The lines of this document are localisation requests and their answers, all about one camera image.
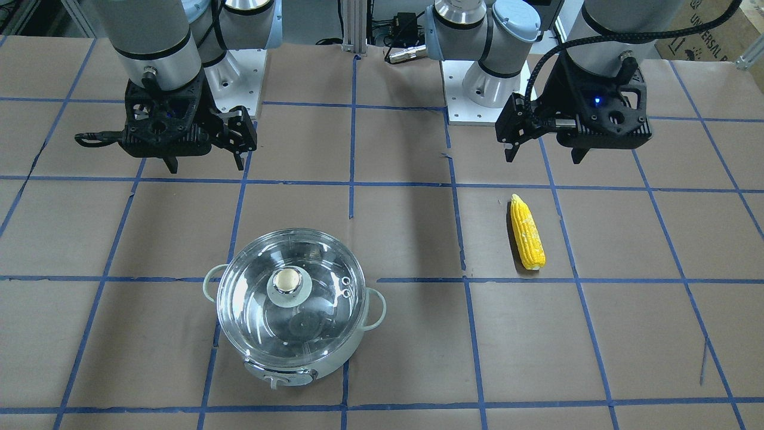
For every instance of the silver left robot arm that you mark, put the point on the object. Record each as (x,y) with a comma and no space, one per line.
(499,35)

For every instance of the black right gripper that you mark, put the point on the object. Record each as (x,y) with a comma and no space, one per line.
(231,127)

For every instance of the pale green cooking pot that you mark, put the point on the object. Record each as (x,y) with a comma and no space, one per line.
(295,334)

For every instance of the cardboard box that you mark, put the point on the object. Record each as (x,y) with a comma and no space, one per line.
(723,43)

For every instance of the black power adapter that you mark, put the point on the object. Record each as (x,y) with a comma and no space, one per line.
(404,27)

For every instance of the yellow corn cob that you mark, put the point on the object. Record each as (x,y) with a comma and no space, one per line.
(525,232)

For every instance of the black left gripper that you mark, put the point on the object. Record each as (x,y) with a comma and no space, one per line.
(544,103)

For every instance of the silver cylindrical connector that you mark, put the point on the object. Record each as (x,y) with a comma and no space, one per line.
(406,55)

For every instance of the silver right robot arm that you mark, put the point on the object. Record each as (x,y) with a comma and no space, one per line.
(164,45)

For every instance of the glass pot lid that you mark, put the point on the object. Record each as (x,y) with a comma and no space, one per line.
(290,294)

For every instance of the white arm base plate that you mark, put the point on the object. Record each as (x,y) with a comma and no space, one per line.
(473,97)
(237,80)

